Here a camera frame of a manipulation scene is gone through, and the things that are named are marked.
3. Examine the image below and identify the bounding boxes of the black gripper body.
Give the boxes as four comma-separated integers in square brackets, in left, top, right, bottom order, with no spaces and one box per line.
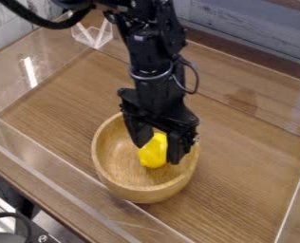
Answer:
[118,70,200,133]

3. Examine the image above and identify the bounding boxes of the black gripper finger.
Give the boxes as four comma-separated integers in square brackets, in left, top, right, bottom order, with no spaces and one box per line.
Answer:
[166,129,197,165]
[123,111,154,148]

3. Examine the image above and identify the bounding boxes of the yellow lemon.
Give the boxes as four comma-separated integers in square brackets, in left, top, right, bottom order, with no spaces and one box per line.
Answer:
[138,133,168,168]

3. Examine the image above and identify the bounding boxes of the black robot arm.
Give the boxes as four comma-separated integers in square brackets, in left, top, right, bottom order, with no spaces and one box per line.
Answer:
[51,0,200,164]

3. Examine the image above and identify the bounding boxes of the brown wooden bowl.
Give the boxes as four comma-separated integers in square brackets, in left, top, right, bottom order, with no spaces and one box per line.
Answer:
[91,113,200,204]

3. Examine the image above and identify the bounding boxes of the clear acrylic corner bracket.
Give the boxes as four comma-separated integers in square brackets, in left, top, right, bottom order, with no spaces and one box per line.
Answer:
[71,19,113,50]

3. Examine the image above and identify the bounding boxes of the clear acrylic tray wall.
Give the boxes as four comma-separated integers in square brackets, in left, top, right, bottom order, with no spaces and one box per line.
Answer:
[0,6,300,243]

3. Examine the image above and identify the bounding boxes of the black metal table frame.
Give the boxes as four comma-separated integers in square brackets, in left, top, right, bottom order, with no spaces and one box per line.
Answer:
[0,177,86,243]

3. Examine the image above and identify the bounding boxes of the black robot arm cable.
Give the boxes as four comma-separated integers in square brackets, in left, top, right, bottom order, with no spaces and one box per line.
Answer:
[0,0,97,30]

